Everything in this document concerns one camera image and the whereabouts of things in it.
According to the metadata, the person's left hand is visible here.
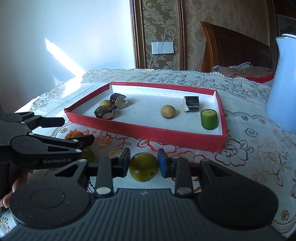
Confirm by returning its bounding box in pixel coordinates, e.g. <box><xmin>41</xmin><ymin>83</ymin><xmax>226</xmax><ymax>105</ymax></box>
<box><xmin>1</xmin><ymin>170</ymin><xmax>33</xmax><ymax>208</ymax></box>

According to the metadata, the striped pillow bedding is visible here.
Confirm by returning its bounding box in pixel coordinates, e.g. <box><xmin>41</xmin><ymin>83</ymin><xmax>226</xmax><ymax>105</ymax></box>
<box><xmin>212</xmin><ymin>62</ymin><xmax>274</xmax><ymax>83</ymax></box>

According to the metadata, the green round fruit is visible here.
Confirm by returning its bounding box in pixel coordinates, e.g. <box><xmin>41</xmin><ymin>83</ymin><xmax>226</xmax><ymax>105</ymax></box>
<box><xmin>129</xmin><ymin>153</ymin><xmax>159</xmax><ymax>182</ymax></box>

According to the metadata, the orange tangerine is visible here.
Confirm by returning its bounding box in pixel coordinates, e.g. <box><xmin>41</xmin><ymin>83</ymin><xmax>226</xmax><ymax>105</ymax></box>
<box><xmin>65</xmin><ymin>130</ymin><xmax>84</xmax><ymax>140</ymax></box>

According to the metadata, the white electric kettle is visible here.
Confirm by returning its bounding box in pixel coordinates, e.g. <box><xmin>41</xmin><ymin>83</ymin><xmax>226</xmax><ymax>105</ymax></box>
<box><xmin>265</xmin><ymin>34</ymin><xmax>296</xmax><ymax>133</ymax></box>

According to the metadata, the white wall light switch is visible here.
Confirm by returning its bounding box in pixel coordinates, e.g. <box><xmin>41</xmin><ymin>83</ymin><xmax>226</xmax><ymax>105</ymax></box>
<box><xmin>151</xmin><ymin>42</ymin><xmax>174</xmax><ymax>55</ymax></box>

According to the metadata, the dark cylinder white cut end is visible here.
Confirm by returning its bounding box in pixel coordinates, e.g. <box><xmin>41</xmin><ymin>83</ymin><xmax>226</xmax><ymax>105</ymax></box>
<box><xmin>183</xmin><ymin>96</ymin><xmax>200</xmax><ymax>112</ymax></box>

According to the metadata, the wooden bed headboard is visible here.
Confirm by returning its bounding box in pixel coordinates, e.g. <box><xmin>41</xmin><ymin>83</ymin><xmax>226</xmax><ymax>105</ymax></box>
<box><xmin>201</xmin><ymin>21</ymin><xmax>273</xmax><ymax>72</ymax></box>

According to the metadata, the small tan fruit left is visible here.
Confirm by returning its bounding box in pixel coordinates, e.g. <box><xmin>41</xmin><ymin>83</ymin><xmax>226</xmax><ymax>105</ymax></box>
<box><xmin>99</xmin><ymin>99</ymin><xmax>113</xmax><ymax>107</ymax></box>

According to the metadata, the dark round root piece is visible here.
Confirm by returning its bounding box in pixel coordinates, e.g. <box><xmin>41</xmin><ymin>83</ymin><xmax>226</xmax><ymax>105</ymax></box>
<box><xmin>94</xmin><ymin>105</ymin><xmax>113</xmax><ymax>120</ymax></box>

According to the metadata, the white embroidered lace tablecloth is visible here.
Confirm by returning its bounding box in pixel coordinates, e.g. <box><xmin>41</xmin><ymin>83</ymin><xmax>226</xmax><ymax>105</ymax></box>
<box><xmin>22</xmin><ymin>70</ymin><xmax>295</xmax><ymax>240</ymax></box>

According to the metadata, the yellow-brown small round fruit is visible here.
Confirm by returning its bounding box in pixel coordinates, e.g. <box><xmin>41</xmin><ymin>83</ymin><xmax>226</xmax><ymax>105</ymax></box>
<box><xmin>161</xmin><ymin>105</ymin><xmax>176</xmax><ymax>119</ymax></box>

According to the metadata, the red shallow box tray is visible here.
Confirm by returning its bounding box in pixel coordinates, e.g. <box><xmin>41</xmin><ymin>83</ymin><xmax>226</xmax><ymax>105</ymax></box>
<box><xmin>64</xmin><ymin>82</ymin><xmax>227</xmax><ymax>152</ymax></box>

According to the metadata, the green persimmon with calyx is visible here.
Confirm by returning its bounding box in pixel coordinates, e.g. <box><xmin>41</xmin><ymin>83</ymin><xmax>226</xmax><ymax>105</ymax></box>
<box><xmin>80</xmin><ymin>148</ymin><xmax>99</xmax><ymax>163</ymax></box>

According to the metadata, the gilded wall panel frame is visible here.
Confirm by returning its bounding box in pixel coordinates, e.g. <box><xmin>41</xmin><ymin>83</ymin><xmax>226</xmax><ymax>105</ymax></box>
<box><xmin>129</xmin><ymin>1</ymin><xmax>187</xmax><ymax>70</ymax></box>

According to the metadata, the dark cylinder piece left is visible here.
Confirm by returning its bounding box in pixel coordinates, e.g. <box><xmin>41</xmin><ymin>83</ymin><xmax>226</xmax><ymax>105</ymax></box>
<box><xmin>110</xmin><ymin>93</ymin><xmax>128</xmax><ymax>109</ymax></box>

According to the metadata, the sliding wardrobe mirror door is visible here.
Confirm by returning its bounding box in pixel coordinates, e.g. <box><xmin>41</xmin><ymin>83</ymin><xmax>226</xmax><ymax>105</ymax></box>
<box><xmin>276</xmin><ymin>15</ymin><xmax>296</xmax><ymax>37</ymax></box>

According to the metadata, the green cucumber piece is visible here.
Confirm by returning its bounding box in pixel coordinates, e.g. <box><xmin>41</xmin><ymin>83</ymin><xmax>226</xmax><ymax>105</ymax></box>
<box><xmin>200</xmin><ymin>109</ymin><xmax>218</xmax><ymax>130</ymax></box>

